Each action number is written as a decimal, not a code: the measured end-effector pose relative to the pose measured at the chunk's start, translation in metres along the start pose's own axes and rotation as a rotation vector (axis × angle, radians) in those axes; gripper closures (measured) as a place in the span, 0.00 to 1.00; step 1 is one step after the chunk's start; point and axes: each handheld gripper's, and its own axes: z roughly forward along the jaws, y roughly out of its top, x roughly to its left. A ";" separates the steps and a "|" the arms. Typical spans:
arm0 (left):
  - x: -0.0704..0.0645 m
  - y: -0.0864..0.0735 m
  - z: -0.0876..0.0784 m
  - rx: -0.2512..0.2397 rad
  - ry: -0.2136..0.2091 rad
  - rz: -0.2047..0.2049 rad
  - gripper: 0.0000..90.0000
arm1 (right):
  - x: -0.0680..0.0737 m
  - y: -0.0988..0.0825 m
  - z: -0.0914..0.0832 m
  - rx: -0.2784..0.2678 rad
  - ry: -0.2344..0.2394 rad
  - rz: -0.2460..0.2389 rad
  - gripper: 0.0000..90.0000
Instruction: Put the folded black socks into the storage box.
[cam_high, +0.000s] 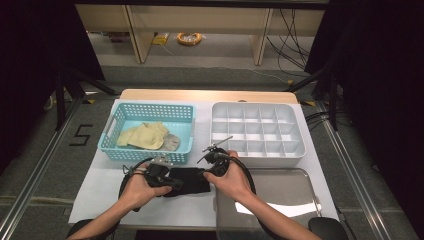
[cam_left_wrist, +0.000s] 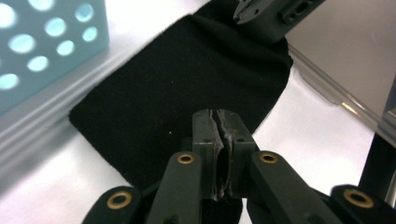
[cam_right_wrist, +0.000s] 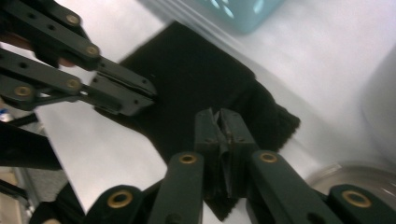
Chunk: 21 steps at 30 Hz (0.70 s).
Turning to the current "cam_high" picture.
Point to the light blue plastic basket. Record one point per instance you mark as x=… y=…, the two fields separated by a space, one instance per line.
x=153 y=111

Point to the aluminium floor rail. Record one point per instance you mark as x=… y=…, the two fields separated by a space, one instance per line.
x=353 y=180
x=33 y=186

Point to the person's left hand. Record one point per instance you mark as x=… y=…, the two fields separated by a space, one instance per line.
x=140 y=190

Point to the pale yellow sock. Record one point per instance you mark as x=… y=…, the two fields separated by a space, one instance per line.
x=146 y=136
x=122 y=137

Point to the yellow packet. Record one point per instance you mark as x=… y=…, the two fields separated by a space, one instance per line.
x=160 y=39

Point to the dark brown box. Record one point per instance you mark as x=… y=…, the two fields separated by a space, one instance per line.
x=119 y=37

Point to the black curtain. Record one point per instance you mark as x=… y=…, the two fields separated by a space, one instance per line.
x=383 y=83
x=26 y=66

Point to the black sock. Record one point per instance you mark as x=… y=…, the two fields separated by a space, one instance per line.
x=200 y=192
x=190 y=178

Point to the translucent box lid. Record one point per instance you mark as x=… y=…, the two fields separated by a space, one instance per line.
x=286 y=186

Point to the black tripod stand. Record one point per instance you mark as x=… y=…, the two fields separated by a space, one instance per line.
x=60 y=100
x=333 y=100

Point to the beige wooden desk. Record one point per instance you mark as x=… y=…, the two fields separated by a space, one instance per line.
x=200 y=20

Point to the grey sock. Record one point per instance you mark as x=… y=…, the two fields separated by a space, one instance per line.
x=171 y=143

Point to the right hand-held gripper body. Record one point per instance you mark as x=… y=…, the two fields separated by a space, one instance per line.
x=218 y=163

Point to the yellow tape piece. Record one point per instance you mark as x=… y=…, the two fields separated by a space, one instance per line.
x=88 y=101
x=308 y=103

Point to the person's right hand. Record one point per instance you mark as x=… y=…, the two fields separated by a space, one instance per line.
x=233 y=183

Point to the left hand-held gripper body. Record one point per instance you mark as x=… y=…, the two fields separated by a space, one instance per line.
x=158 y=173

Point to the white divided storage box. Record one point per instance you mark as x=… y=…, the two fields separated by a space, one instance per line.
x=266 y=128

